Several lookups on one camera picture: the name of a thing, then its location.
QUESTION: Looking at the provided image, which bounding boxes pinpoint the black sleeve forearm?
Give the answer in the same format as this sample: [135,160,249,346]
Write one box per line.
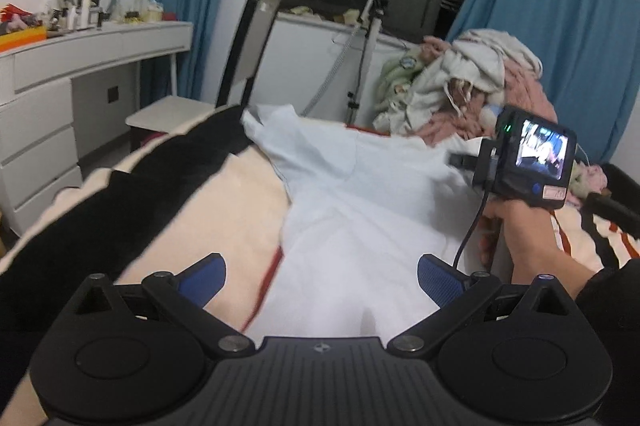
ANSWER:
[576,259,640,425]

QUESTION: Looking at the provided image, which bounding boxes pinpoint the black white chair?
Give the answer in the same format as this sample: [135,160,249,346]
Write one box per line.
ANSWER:
[124,0,282,143]

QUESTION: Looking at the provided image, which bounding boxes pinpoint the orange box on desk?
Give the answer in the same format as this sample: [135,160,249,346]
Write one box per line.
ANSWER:
[0,26,47,53]

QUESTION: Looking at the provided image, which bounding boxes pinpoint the white vanity desk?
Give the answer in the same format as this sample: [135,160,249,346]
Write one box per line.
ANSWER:
[1,21,193,235]

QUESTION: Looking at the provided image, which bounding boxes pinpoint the cosmetic bottles on desk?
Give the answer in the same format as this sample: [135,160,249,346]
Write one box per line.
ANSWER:
[38,0,166,32]

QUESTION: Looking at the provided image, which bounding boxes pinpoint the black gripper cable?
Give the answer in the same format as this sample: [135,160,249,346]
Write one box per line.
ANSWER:
[451,185,494,269]

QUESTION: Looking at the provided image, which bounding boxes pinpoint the person right hand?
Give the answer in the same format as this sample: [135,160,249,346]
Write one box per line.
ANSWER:
[478,198,594,299]

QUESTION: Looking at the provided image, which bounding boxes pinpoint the right blue curtain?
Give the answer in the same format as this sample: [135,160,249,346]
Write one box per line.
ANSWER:
[447,0,639,162]

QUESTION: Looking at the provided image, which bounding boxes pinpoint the black bag on bed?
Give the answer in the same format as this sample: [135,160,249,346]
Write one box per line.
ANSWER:
[584,163,640,239]

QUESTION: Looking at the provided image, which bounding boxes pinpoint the white long sleeve shirt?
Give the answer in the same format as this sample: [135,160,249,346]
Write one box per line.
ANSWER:
[243,106,482,340]

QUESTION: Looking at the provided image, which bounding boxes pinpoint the striped bed blanket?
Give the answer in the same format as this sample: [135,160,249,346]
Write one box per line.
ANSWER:
[1,108,639,425]

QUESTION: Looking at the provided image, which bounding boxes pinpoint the pile of clothes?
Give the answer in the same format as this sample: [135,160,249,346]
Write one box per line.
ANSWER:
[373,29,558,146]

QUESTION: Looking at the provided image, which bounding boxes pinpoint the silver tripod stand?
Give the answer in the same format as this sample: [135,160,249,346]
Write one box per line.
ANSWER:
[302,0,389,125]

